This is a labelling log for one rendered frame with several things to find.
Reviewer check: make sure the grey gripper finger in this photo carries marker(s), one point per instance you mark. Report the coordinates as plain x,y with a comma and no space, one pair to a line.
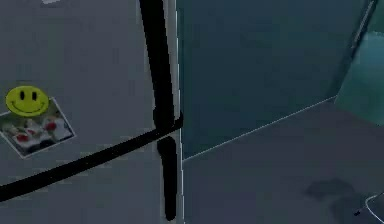
370,212
373,196

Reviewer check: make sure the grey fridge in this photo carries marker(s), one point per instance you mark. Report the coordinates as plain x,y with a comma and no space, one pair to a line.
90,60

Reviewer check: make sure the white-bordered photo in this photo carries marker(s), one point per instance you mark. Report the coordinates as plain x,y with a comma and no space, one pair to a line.
36,133

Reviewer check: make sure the yellow smiley face magnet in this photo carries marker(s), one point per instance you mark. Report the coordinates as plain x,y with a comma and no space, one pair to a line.
27,101

